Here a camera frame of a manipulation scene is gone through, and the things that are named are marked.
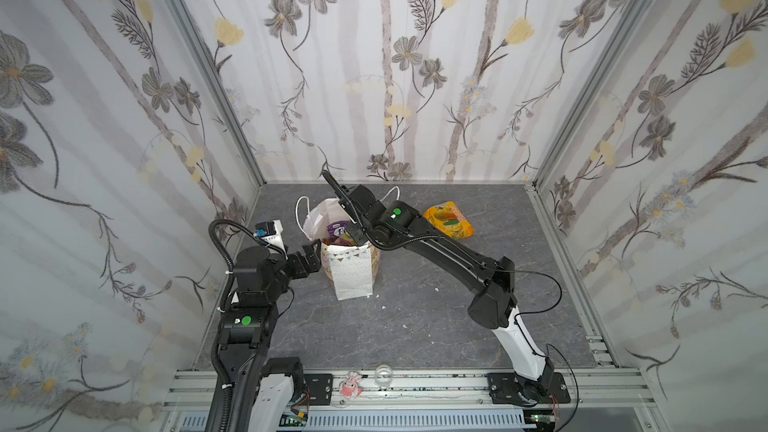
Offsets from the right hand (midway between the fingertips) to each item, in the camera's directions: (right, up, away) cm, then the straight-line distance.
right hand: (355, 209), depth 79 cm
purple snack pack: (-7, -8, +11) cm, 15 cm away
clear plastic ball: (+8, -44, -1) cm, 44 cm away
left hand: (-13, -6, -7) cm, 16 cm away
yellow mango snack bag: (+31, -3, +25) cm, 40 cm away
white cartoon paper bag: (-1, -16, 0) cm, 16 cm away
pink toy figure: (0, -44, -7) cm, 44 cm away
